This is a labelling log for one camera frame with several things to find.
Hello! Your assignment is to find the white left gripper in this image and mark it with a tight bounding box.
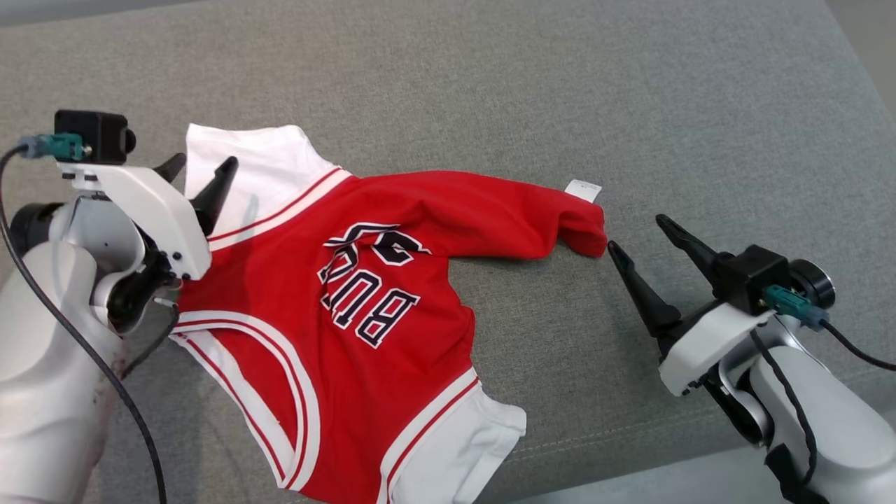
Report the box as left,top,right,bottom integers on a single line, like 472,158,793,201
56,152,240,281

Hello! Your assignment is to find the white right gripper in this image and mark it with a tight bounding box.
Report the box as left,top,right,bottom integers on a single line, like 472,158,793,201
607,213,774,398

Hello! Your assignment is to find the red Bulls jersey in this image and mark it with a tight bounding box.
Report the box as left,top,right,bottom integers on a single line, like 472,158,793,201
168,122,608,504

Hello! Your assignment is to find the right camera cable teal plug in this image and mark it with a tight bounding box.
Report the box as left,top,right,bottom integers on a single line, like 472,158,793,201
762,283,896,372

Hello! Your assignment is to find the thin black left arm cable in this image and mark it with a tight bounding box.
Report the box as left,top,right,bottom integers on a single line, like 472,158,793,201
119,297,181,382

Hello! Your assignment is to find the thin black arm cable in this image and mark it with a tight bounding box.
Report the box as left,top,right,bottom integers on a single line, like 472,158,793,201
119,297,181,382
750,328,818,491

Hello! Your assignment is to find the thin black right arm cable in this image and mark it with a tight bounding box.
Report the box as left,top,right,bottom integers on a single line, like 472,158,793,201
750,328,818,491

